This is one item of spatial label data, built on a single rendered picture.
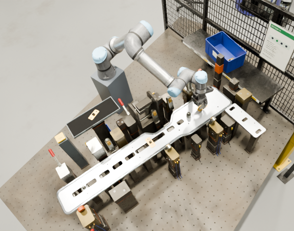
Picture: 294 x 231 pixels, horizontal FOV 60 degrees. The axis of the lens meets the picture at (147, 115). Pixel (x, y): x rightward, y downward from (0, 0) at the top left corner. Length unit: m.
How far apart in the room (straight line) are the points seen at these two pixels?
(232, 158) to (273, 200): 0.84
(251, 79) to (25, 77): 3.20
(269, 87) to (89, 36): 3.07
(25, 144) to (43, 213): 1.47
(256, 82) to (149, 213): 1.23
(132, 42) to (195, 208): 1.20
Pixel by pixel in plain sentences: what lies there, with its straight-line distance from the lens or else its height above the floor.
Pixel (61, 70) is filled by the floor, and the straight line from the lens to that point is 4.01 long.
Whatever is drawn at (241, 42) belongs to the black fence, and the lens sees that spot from 2.16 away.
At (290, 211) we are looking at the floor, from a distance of 2.80.
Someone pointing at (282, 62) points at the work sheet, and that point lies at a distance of 1.98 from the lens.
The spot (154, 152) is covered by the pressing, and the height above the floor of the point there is 1.00.
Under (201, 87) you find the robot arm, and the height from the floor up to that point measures 1.29.
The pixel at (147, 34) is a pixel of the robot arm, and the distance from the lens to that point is 1.66.
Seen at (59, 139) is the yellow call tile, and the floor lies 1.16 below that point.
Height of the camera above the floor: 2.58
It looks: 56 degrees down
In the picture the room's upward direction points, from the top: 15 degrees counter-clockwise
